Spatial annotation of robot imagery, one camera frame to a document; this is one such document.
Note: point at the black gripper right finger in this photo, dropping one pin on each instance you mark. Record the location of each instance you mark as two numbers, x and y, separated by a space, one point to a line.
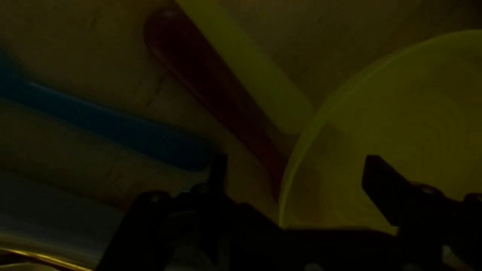
432 231

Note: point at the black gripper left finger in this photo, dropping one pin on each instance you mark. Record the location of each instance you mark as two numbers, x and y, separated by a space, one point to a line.
201 235

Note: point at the green plastic plate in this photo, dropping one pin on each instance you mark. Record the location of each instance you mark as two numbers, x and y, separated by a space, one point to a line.
401 125

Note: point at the blue spatula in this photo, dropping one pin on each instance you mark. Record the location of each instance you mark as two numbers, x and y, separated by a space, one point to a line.
100 118

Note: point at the red spatula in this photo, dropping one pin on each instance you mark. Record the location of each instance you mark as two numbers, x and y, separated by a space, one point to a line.
212 80

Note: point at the yellow-green spatula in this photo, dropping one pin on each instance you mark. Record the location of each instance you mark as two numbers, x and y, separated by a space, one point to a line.
251 61

